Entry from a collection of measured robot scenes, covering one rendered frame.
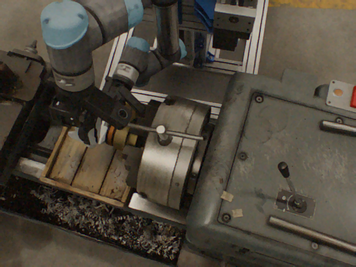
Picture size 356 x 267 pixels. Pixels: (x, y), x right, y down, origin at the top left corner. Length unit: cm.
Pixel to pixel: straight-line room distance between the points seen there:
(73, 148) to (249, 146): 67
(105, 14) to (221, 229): 53
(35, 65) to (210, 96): 103
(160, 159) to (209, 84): 126
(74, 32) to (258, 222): 57
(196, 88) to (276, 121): 123
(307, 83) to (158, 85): 127
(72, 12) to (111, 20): 8
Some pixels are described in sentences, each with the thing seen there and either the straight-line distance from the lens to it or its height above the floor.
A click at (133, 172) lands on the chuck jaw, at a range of 110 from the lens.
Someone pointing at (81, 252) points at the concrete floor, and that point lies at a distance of 224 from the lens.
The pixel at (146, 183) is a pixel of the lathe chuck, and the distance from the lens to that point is 103.
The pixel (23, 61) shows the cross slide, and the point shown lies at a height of 97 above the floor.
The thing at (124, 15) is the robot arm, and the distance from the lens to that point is 74.
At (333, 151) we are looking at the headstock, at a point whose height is 126.
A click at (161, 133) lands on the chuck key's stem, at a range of 90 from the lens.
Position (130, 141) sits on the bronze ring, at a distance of 113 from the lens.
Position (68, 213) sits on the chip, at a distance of 167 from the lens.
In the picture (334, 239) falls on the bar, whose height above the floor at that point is 128.
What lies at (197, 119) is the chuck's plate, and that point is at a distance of 101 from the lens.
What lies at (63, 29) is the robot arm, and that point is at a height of 165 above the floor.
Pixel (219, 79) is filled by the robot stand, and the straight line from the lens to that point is 222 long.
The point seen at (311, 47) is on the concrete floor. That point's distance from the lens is 269.
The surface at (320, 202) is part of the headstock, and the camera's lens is 97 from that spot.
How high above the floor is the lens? 216
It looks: 70 degrees down
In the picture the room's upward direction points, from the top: 2 degrees counter-clockwise
